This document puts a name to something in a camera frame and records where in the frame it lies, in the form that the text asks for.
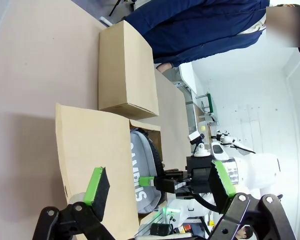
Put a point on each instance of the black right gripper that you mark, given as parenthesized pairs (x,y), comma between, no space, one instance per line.
(198,172)

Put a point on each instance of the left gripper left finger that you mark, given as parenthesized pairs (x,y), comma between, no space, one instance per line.
(97,192)

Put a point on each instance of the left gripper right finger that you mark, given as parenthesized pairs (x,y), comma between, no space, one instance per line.
(250,217)

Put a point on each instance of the grey zip pouch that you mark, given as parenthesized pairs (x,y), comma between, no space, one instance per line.
(142,155)

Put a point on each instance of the brown cardboard box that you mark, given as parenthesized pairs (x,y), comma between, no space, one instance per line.
(90,150)
(125,70)

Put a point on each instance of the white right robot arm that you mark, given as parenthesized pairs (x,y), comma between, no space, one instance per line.
(257,170)

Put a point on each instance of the person's left hand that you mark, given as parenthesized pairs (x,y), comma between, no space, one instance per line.
(163,67)

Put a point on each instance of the background person dark hair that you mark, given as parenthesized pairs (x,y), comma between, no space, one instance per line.
(245,231)

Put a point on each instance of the red emergency stop button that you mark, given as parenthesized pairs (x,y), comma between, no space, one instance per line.
(187,227)

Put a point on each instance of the small yellow ball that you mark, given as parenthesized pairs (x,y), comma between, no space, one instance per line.
(203,128)

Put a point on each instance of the white tripod device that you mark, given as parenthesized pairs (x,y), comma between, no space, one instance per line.
(230,140)

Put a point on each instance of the green framed cart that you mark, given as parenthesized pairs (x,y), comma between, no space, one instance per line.
(210,105)

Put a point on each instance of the person in blue jacket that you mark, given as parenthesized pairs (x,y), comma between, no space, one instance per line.
(190,30)

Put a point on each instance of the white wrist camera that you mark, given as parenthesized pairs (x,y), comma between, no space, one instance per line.
(195,136)

